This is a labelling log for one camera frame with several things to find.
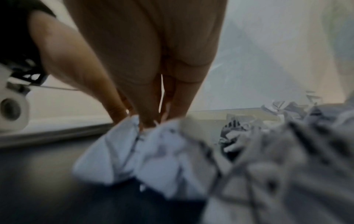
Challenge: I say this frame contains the person's right hand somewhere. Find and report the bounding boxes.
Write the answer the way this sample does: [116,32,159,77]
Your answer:
[63,0,228,132]

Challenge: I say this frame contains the person's left hand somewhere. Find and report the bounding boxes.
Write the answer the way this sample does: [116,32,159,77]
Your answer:
[29,9,131,125]

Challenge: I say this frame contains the white paper ball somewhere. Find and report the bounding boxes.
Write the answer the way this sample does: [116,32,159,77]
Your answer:
[72,115,222,200]

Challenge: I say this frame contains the pile of paper scraps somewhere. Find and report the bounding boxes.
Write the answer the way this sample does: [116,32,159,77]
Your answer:
[204,90,354,224]

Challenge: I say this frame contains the black table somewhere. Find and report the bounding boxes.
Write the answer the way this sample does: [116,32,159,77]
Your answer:
[0,129,222,224]

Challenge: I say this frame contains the spotted pastel curtain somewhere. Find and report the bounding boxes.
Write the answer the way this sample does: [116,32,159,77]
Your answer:
[317,0,354,103]

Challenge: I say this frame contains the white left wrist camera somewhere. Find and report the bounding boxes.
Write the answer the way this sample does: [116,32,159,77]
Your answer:
[0,63,31,133]

